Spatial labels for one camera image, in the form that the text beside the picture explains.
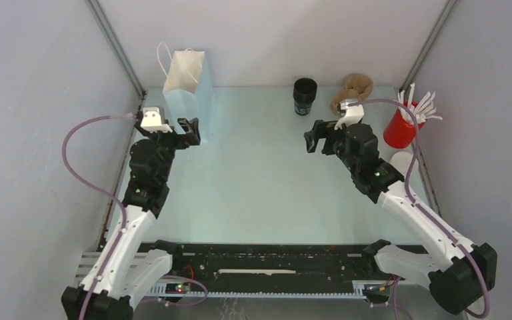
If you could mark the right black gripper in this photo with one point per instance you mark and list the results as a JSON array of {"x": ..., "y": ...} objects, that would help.
[{"x": 321, "y": 129}]

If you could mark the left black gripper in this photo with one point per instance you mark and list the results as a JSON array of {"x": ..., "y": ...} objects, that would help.
[{"x": 184, "y": 140}]

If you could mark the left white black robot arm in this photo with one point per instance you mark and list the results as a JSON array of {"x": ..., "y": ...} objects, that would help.
[{"x": 112, "y": 289}]

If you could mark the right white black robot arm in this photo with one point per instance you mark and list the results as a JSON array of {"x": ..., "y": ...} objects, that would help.
[{"x": 456, "y": 271}]

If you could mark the light blue paper bag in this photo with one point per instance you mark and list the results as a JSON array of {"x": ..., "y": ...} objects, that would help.
[{"x": 188, "y": 89}]

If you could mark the black paper cup stack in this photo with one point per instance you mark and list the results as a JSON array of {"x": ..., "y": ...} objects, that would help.
[{"x": 304, "y": 94}]

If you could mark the brown pulp cup carrier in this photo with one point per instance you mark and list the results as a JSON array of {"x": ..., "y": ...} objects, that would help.
[{"x": 356, "y": 86}]

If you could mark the red cup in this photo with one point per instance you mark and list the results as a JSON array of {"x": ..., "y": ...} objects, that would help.
[{"x": 399, "y": 133}]

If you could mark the white lid stack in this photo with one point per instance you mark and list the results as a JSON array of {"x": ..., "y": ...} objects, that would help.
[{"x": 401, "y": 160}]

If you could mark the white wrapped straws bundle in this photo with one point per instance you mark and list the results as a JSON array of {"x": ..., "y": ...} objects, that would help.
[{"x": 423, "y": 110}]

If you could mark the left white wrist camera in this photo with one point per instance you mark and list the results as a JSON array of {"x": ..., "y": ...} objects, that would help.
[{"x": 153, "y": 120}]

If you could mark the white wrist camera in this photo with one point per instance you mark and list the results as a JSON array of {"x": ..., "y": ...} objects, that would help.
[
  {"x": 351, "y": 113},
  {"x": 153, "y": 120}
]

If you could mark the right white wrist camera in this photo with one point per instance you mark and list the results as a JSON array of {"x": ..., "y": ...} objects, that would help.
[{"x": 351, "y": 113}]

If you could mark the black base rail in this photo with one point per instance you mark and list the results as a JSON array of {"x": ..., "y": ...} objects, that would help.
[{"x": 260, "y": 271}]

